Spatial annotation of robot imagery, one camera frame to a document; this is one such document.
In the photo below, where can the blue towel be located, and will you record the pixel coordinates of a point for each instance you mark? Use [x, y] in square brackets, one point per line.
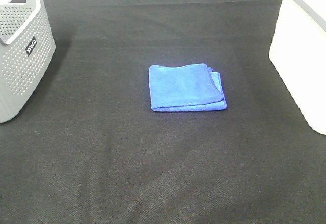
[194, 87]

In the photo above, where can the black fabric table mat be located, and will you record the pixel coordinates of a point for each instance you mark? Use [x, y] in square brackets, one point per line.
[87, 148]

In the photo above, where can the white plastic bin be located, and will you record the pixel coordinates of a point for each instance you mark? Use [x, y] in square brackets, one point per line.
[297, 52]

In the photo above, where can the grey perforated plastic basket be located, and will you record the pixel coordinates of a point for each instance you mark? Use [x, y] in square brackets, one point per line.
[27, 47]

